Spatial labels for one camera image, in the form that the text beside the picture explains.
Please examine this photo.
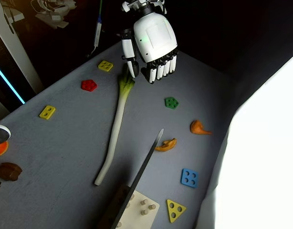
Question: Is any brown toy food piece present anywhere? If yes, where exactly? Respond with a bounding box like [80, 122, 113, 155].
[0, 162, 23, 182]

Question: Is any yellow rectangular two-hole block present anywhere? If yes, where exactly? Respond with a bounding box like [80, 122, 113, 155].
[39, 105, 56, 120]

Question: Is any green pentagon block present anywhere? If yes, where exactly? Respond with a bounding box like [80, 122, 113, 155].
[164, 97, 180, 110]

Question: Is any white post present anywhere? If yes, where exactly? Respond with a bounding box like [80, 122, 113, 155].
[0, 0, 44, 94]

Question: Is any red pentagon block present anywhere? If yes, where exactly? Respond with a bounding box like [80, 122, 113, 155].
[81, 79, 98, 93]

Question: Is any small white box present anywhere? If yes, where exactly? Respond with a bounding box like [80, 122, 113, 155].
[11, 9, 25, 22]

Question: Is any large kitchen knife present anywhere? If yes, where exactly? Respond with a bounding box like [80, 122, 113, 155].
[97, 128, 164, 229]

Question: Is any blue square four-hole block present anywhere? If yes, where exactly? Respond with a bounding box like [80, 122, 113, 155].
[180, 168, 199, 189]

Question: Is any white background device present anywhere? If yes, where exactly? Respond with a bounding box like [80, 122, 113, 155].
[34, 0, 77, 30]

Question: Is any beige wooden peg board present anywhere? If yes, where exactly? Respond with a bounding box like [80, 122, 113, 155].
[115, 188, 160, 229]

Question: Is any yellow triangle block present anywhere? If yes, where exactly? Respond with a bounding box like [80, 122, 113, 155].
[166, 199, 187, 224]

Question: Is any yellow square four-hole block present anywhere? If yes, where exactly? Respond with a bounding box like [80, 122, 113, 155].
[97, 60, 114, 73]

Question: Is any orange curved toy food piece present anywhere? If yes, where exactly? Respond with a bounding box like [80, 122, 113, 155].
[155, 137, 178, 152]

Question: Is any long leek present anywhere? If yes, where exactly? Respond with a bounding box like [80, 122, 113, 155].
[94, 64, 136, 187]

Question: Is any cyan light strip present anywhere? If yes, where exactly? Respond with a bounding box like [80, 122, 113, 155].
[0, 61, 26, 105]

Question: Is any grey table cloth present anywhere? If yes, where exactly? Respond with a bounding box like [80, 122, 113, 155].
[0, 42, 240, 229]

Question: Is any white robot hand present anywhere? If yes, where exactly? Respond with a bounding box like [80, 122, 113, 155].
[121, 11, 178, 84]

